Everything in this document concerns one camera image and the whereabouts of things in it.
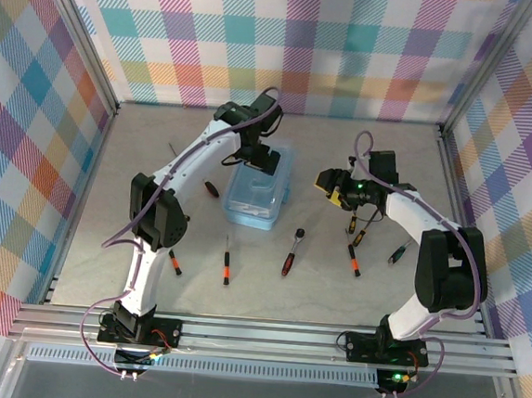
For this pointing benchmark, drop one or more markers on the blue plastic tool box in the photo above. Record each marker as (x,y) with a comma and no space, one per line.
(252,198)

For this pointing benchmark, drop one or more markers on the orange black precision screwdriver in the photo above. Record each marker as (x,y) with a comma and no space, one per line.
(175,263)
(353,261)
(226,267)

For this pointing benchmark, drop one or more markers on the red black ratchet wrench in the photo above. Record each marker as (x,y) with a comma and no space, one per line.
(288,259)

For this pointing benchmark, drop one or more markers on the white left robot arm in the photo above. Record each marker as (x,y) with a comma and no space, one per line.
(144,281)

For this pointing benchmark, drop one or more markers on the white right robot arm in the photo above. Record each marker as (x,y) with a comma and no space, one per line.
(414,212)

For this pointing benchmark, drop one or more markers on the controller board with LED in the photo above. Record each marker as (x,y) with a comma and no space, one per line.
(392,382)
(131,357)

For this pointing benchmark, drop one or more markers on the aluminium table side rail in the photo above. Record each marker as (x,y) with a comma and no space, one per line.
(453,187)
(85,192)

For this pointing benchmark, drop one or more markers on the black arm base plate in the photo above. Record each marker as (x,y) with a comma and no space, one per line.
(360,347)
(170,332)

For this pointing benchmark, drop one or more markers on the aluminium mounting rail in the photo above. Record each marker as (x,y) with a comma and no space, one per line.
(258,338)

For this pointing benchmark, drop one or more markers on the aluminium frame post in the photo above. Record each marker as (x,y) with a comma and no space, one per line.
(486,64)
(80,29)

